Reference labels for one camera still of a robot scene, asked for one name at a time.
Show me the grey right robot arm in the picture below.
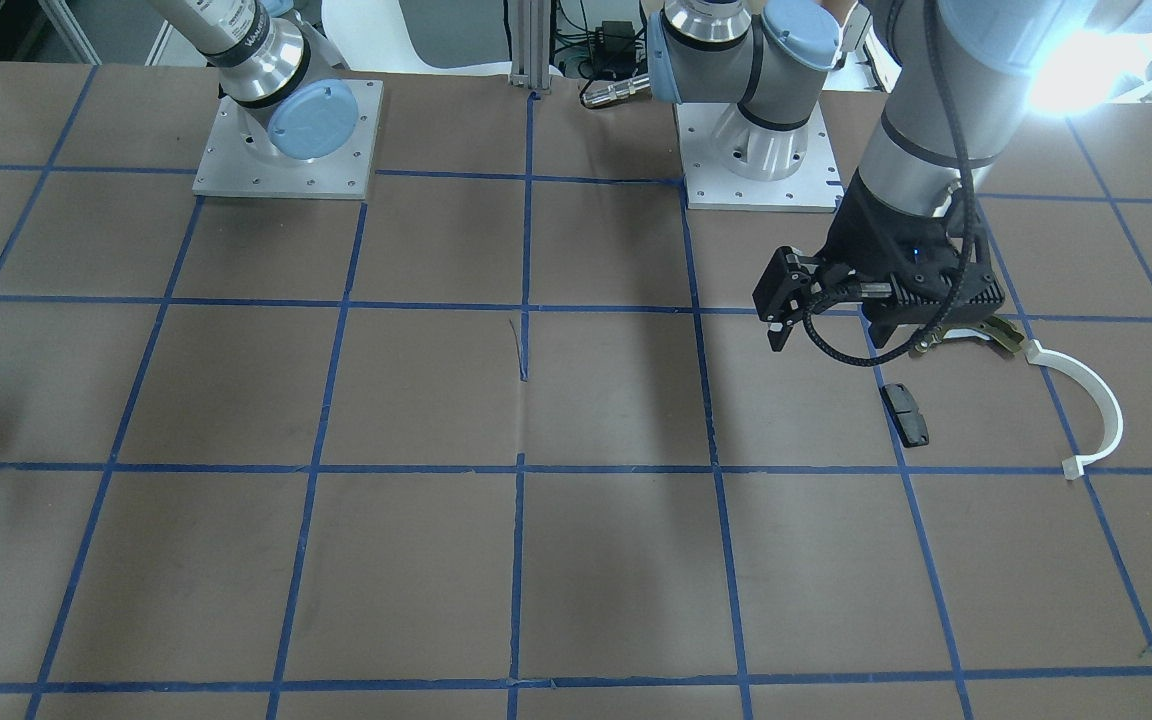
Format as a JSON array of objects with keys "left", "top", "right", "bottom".
[{"left": 150, "top": 1, "right": 358, "bottom": 161}]

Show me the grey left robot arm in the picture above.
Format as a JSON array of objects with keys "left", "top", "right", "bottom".
[{"left": 645, "top": 1, "right": 1152, "bottom": 366}]

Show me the aluminium frame post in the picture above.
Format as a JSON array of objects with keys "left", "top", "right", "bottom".
[{"left": 505, "top": 1, "right": 553, "bottom": 94}]

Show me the white curved plastic clamp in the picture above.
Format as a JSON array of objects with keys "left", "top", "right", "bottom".
[{"left": 1025, "top": 340, "right": 1124, "bottom": 482}]

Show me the aluminium base plate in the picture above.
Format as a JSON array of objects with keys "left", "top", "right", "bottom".
[
  {"left": 194, "top": 79, "right": 384, "bottom": 200},
  {"left": 675, "top": 103, "right": 844, "bottom": 213}
]

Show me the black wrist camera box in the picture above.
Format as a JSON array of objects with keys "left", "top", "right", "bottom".
[{"left": 751, "top": 247, "right": 824, "bottom": 353}]

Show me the dark grey brake pad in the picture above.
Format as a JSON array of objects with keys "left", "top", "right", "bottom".
[{"left": 879, "top": 382, "right": 931, "bottom": 448}]

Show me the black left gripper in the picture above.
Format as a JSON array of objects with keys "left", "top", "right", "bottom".
[{"left": 820, "top": 179, "right": 964, "bottom": 348}]

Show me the black power adapter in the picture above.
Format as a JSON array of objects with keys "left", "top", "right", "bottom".
[{"left": 591, "top": 20, "right": 637, "bottom": 67}]

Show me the olive brake shoe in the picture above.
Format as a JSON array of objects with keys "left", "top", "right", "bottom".
[{"left": 914, "top": 314, "right": 1026, "bottom": 354}]

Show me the black braided camera cable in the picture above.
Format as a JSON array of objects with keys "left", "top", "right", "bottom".
[{"left": 802, "top": 0, "right": 982, "bottom": 366}]

